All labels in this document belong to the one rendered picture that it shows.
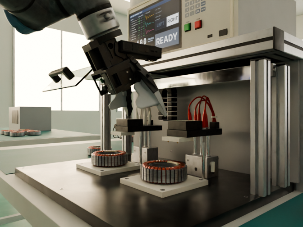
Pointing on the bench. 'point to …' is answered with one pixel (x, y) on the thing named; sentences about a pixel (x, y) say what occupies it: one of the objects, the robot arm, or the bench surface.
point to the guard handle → (54, 74)
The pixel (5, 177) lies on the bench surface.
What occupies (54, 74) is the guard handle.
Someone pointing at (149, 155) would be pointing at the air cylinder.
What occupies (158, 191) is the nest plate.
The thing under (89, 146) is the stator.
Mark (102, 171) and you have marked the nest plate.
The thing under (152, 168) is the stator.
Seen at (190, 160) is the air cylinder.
